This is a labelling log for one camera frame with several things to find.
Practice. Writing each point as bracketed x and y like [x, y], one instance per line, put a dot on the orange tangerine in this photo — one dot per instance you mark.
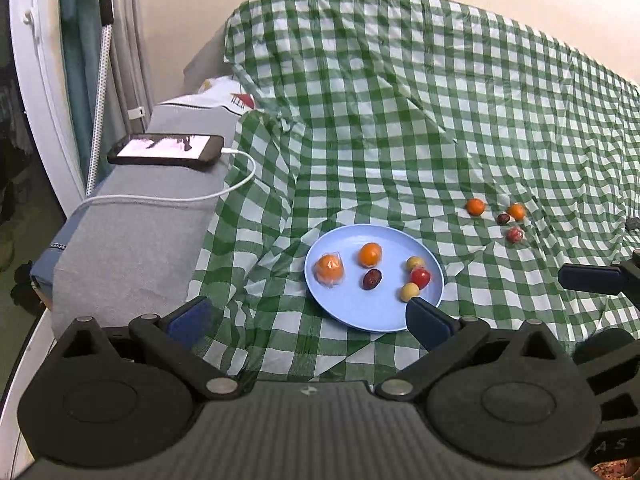
[517, 212]
[475, 207]

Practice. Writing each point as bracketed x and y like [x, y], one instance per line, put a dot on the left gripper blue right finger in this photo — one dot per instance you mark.
[429, 325]

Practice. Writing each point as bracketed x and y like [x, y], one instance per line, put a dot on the grey sofa armrest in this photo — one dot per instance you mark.
[117, 261]

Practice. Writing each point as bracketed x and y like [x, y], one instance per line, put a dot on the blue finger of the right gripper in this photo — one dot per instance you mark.
[608, 280]
[632, 224]

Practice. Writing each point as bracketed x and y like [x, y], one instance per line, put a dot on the small yellow fruit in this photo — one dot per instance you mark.
[414, 262]
[409, 291]

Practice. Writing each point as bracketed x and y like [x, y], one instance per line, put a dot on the red fruit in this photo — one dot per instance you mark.
[515, 235]
[420, 276]

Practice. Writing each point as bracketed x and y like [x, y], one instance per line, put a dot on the orange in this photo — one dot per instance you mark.
[370, 255]
[329, 269]

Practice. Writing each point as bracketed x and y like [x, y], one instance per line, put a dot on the grey curtain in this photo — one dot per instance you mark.
[129, 69]

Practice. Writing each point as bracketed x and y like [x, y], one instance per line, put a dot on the black smartphone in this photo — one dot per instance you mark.
[194, 151]

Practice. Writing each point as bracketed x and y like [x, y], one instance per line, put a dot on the light blue round plate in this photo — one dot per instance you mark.
[379, 310]

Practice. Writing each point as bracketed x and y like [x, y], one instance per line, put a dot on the white window frame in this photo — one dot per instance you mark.
[39, 62]

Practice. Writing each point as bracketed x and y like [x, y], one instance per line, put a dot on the dark red date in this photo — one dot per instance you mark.
[503, 219]
[371, 279]

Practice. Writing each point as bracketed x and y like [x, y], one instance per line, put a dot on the white printed pillow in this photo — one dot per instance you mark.
[223, 91]

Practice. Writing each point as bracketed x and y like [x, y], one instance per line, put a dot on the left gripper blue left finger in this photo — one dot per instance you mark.
[189, 323]

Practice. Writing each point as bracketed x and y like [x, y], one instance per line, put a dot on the green white checkered cloth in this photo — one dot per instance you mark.
[397, 112]

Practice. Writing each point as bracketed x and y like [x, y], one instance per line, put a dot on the black white pole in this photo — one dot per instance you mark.
[107, 21]

